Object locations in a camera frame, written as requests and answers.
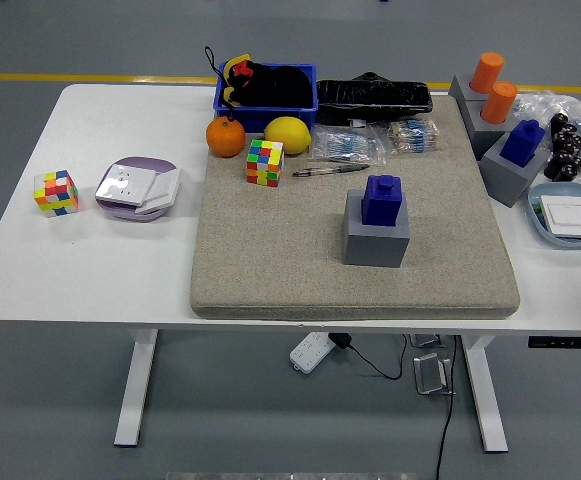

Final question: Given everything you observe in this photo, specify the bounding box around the blue seal stamp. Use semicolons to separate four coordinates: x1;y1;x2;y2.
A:
361;174;407;227
499;119;546;168

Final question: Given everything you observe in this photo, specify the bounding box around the grey square-hole seal holder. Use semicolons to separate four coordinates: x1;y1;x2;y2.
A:
480;127;554;208
342;188;415;269

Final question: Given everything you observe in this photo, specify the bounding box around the grey round-hole seal holder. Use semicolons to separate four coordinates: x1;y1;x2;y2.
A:
462;97;516;162
448;74;486;104

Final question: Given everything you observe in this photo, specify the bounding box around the orange cylinder seal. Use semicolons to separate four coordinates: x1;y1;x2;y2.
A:
480;80;519;125
469;51;505;95

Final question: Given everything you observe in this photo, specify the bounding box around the grey-brown mat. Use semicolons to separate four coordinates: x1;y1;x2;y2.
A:
189;94;521;321

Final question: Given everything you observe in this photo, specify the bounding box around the clear ballpoint pen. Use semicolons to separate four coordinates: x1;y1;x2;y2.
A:
292;163;371;178

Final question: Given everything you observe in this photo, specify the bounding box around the four-by-four colourful puzzle cube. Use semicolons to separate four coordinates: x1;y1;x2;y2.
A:
246;138;285;188

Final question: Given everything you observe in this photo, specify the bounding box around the yellow lemon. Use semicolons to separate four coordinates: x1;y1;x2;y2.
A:
263;115;314;155

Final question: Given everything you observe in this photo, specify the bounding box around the bag of blue resistors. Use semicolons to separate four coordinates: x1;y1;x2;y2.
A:
312;124;387;166

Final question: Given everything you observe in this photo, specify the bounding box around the white power strip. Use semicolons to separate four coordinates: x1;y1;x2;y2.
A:
289;331;335;374

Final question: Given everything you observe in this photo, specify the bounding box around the orange fruit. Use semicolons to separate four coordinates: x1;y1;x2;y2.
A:
205;115;247;159

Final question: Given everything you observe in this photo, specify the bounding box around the blue plastic bin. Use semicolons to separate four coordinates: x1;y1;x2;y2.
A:
212;61;319;135

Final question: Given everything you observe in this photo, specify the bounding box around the black pouch with yellow trim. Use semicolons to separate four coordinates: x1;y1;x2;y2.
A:
204;45;316;109

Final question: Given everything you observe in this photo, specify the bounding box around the bag of tan resistors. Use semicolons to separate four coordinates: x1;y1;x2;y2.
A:
387;119;441;156

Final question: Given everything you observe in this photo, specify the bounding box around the black keyboard in plastic wrap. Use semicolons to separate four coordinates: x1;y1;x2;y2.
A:
315;71;434;126

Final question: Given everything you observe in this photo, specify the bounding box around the purple plate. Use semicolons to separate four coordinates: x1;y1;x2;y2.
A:
94;156;181;223

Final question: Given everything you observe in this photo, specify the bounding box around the white table leg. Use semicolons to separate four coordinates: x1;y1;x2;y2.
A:
113;328;160;448
460;334;510;454

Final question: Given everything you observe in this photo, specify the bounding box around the three-by-three colourful puzzle cube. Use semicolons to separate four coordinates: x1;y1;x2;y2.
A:
33;169;80;218

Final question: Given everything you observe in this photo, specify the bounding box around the light blue plate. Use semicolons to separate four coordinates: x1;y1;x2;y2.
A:
527;182;581;249

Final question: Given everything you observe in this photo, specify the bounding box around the crumpled clear plastic bag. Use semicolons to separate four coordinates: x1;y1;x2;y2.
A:
512;89;581;179

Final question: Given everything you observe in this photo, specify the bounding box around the black table control panel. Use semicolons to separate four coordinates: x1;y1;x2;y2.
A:
528;337;581;349

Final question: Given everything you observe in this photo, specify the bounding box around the black plug with cord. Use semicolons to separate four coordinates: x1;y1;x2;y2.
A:
329;332;409;380

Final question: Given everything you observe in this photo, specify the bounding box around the white switch panel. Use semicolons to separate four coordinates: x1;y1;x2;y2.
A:
539;195;581;239
134;167;182;215

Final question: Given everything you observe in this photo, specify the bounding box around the small metal floor bracket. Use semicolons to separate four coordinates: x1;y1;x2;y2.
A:
409;333;444;349

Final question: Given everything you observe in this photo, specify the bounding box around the white wall socket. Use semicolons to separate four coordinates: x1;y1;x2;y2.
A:
95;163;157;206

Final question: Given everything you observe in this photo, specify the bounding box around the large metal floor bracket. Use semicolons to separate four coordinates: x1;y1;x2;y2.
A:
413;352;457;397

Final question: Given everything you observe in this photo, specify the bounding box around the thin black floor cable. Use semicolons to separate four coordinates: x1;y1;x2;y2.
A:
434;334;459;480

